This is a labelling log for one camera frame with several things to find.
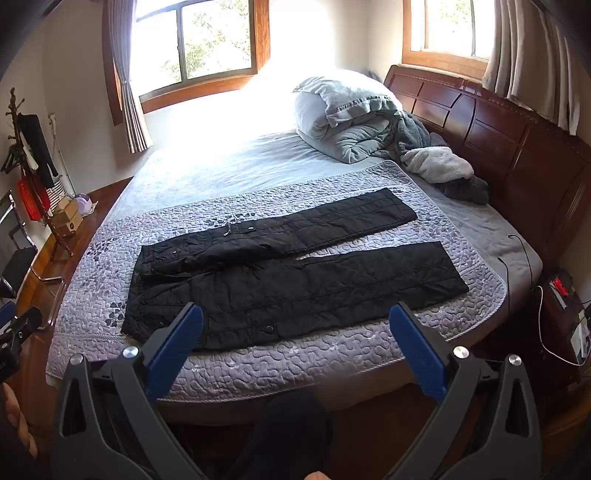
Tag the person's left hand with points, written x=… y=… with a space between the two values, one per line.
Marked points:
x=21 y=424

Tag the person's foot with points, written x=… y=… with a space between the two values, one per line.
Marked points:
x=317 y=476

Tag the dark grey fleece garment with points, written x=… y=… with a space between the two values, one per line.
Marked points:
x=466 y=189

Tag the person's leg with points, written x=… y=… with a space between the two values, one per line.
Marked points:
x=288 y=438

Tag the black quilted pants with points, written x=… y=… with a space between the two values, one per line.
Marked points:
x=286 y=286

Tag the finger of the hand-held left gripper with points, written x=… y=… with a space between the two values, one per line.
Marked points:
x=25 y=323

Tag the black hanging garment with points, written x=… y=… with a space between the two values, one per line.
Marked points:
x=39 y=143

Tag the grey quilted floral bedspread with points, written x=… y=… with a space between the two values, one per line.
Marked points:
x=323 y=364

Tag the white box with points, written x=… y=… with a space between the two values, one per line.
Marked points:
x=581 y=339

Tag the small wooden framed window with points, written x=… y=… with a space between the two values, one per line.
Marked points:
x=452 y=27

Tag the white fleece garment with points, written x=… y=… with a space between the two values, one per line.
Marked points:
x=438 y=164

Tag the cardboard box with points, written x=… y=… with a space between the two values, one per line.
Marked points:
x=67 y=219

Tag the wooden coat rack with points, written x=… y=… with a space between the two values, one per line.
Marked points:
x=62 y=237

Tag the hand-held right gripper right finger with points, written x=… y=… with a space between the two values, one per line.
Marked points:
x=415 y=346

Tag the striped cloth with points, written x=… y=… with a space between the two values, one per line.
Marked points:
x=57 y=196

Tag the large wooden framed window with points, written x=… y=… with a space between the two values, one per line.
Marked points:
x=203 y=41

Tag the dark wooden headboard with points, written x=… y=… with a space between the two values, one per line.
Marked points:
x=521 y=152

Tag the bed with pale sheet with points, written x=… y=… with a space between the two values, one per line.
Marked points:
x=221 y=166

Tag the dark wooden nightstand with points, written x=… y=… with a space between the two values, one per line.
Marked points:
x=561 y=332

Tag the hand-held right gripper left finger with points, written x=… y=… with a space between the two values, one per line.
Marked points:
x=178 y=344

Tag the striped beige curtain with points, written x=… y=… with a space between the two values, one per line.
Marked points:
x=131 y=106
x=531 y=55

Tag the metal frame chair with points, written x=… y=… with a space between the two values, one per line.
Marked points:
x=18 y=258

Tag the folded grey comforter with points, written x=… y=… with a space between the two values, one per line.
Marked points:
x=341 y=120

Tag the white and purple appliance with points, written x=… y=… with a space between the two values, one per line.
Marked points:
x=85 y=204

